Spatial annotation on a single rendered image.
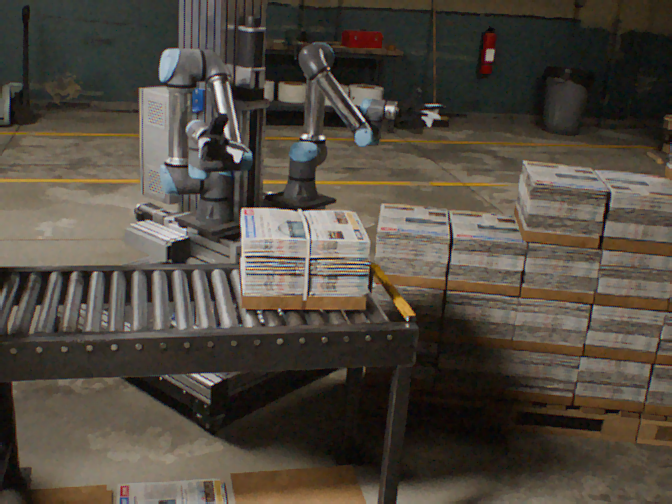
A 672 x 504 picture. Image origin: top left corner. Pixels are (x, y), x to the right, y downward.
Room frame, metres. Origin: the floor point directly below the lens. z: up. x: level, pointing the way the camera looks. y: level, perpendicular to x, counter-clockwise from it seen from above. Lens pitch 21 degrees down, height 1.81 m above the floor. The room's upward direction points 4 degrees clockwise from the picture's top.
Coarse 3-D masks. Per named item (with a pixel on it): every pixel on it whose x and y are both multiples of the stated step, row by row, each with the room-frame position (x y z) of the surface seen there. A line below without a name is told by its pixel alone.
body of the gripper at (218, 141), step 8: (200, 136) 2.57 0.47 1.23; (208, 136) 2.49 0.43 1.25; (216, 136) 2.52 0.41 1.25; (216, 144) 2.49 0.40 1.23; (224, 144) 2.50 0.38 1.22; (208, 152) 2.48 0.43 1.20; (216, 152) 2.49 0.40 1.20; (208, 160) 2.48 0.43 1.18; (216, 160) 2.49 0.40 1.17; (224, 160) 2.51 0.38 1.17
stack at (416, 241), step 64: (384, 256) 2.96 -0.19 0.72; (448, 256) 3.05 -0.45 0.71; (512, 256) 2.94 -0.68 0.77; (576, 256) 2.93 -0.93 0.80; (640, 256) 2.92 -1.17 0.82; (448, 320) 2.95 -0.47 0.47; (512, 320) 2.93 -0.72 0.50; (576, 320) 2.91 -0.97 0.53; (640, 320) 2.91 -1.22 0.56; (512, 384) 2.94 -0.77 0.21; (576, 384) 2.93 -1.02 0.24; (640, 384) 2.90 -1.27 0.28
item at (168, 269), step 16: (0, 272) 2.33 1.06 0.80; (16, 272) 2.34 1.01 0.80; (32, 272) 2.36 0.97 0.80; (48, 272) 2.37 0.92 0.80; (64, 272) 2.38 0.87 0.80; (112, 272) 2.42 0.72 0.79; (128, 272) 2.43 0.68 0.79; (192, 272) 2.48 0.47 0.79; (208, 272) 2.49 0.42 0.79; (0, 288) 2.33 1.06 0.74; (64, 288) 2.38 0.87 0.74; (128, 288) 2.43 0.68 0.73; (192, 288) 2.48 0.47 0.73; (368, 288) 2.63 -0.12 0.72; (16, 304) 2.34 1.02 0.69
